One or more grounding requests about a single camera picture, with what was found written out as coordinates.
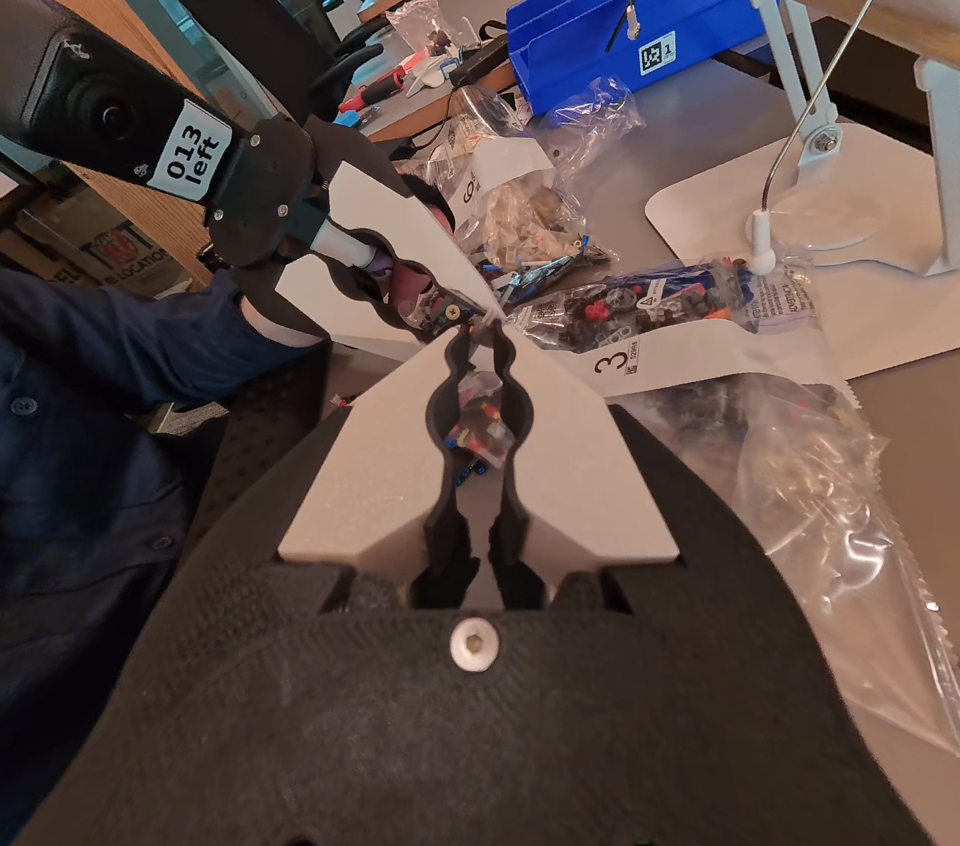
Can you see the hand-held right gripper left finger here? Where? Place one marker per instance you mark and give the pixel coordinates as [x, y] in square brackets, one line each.
[360, 486]

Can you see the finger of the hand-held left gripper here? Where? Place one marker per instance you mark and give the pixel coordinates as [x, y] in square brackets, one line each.
[337, 313]
[405, 223]

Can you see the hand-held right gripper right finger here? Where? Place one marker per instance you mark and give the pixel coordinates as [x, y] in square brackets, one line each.
[592, 486]

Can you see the small light grey lego pin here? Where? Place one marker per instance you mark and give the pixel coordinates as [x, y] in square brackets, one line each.
[491, 319]

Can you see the clear crimped plastic bag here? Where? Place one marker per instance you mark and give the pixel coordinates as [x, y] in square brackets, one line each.
[592, 111]

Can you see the person's left forearm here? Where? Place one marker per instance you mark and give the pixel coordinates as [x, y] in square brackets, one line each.
[150, 336]

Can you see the partly built lego car chassis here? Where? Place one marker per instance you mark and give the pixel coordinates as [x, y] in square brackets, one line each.
[476, 433]

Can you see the person's left hand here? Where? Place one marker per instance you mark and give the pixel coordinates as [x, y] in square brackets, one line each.
[409, 295]

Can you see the dark perforated pad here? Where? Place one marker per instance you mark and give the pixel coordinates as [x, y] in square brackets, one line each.
[270, 411]

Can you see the black chair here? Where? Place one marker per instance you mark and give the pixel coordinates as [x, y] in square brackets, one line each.
[247, 43]

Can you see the brown cardboard box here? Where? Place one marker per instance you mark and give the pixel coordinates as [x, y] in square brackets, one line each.
[97, 246]

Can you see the black rectangular case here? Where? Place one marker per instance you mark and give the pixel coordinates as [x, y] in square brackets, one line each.
[480, 60]

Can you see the small clear parts bag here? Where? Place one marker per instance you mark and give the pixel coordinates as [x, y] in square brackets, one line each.
[416, 21]

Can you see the blue plastic bin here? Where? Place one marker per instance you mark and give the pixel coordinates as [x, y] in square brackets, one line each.
[585, 36]

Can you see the clear round plastic disc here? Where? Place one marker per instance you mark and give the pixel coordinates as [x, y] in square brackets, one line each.
[825, 223]

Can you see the white wooden book stand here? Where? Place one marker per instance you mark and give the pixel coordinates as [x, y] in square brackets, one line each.
[862, 148]

